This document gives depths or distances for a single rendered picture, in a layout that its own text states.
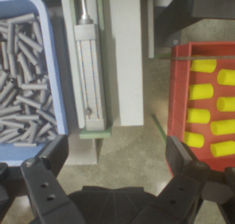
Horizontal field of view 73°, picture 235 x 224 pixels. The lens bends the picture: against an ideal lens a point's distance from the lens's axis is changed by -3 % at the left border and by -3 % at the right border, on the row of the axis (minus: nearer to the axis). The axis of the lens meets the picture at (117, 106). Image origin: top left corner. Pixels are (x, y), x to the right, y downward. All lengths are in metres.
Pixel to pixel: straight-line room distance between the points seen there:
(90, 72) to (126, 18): 0.15
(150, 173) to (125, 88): 1.49
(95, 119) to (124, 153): 1.32
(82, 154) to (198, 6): 0.54
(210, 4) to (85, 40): 0.35
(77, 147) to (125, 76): 0.27
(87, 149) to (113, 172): 1.28
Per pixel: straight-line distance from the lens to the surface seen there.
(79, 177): 1.90
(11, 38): 0.45
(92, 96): 0.35
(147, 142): 1.62
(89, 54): 0.34
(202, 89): 0.80
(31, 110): 0.50
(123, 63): 0.40
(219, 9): 0.56
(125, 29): 0.41
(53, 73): 0.38
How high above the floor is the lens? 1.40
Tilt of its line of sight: 73 degrees down
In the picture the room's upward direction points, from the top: 174 degrees counter-clockwise
